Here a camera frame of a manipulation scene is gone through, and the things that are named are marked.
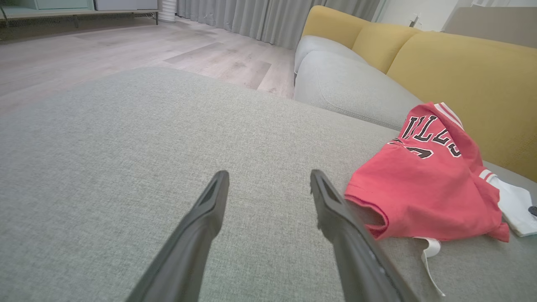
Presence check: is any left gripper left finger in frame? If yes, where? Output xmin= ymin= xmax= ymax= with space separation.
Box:
xmin=126 ymin=170 xmax=230 ymax=302

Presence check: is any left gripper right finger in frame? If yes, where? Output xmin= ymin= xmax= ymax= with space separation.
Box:
xmin=309 ymin=169 xmax=421 ymax=302

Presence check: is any red basketball jersey white lining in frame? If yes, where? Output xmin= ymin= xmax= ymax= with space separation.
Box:
xmin=344 ymin=102 xmax=537 ymax=297

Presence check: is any grey fabric sofa chaise seat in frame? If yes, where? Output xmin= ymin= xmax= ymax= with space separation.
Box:
xmin=0 ymin=67 xmax=537 ymax=302

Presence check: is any grey sofa seat cushion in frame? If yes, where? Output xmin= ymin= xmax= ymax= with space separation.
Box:
xmin=294 ymin=35 xmax=370 ymax=75
xmin=294 ymin=50 xmax=425 ymax=132

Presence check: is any large yellow sofa back cushion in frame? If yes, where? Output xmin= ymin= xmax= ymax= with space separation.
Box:
xmin=386 ymin=31 xmax=537 ymax=183

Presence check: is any white ribbed cylinder appliance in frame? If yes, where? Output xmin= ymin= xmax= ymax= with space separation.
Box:
xmin=158 ymin=0 xmax=178 ymax=24

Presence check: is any grey pleated curtain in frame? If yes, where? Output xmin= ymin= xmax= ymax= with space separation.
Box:
xmin=176 ymin=0 xmax=383 ymax=50

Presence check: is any grey upholstered panel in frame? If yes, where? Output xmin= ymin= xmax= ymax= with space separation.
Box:
xmin=443 ymin=6 xmax=537 ymax=53

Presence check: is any low pale green tv cabinet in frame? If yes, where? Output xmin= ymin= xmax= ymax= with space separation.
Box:
xmin=0 ymin=0 xmax=162 ymax=29

